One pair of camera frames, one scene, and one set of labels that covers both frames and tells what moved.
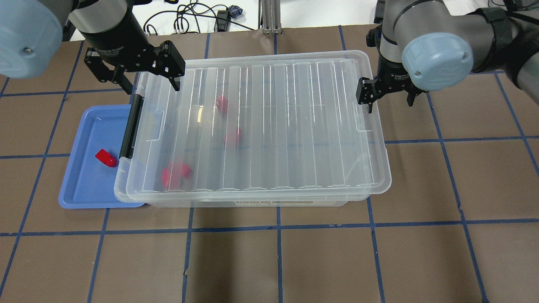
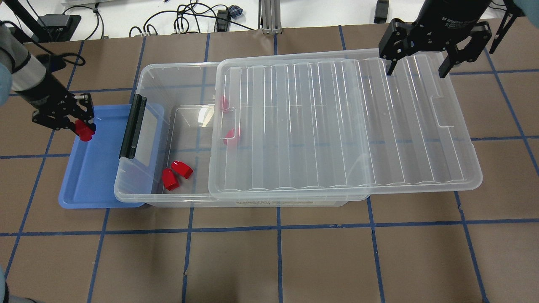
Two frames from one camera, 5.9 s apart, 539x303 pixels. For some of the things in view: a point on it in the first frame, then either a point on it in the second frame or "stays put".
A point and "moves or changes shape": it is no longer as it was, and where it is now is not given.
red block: (106, 158) to (85, 133)
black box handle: (129, 139) stays put
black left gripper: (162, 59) to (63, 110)
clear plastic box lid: (271, 126) moves or changes shape
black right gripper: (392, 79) to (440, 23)
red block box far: (222, 104) stays put
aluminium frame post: (270, 14) stays put
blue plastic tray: (88, 183) stays put
